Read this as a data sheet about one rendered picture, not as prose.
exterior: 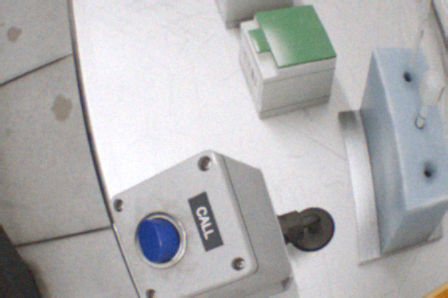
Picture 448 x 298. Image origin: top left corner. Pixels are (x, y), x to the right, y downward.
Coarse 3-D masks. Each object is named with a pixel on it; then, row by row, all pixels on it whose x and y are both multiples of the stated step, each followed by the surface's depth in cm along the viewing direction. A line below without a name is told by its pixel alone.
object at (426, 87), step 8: (424, 72) 50; (432, 72) 50; (440, 72) 51; (424, 80) 50; (432, 80) 50; (440, 80) 50; (424, 88) 51; (432, 88) 50; (440, 88) 50; (424, 96) 51; (432, 96) 51; (440, 96) 51; (424, 104) 52; (432, 104) 52
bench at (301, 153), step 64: (128, 0) 70; (192, 0) 70; (320, 0) 70; (384, 0) 71; (128, 64) 68; (192, 64) 68; (128, 128) 66; (192, 128) 66; (256, 128) 66; (320, 128) 67; (320, 192) 65; (320, 256) 64
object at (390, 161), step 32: (384, 64) 57; (416, 64) 58; (384, 96) 57; (416, 96) 57; (352, 128) 66; (384, 128) 59; (416, 128) 56; (352, 160) 65; (384, 160) 60; (416, 160) 55; (352, 192) 64; (384, 192) 61; (416, 192) 54; (384, 224) 61; (416, 224) 58; (384, 256) 63
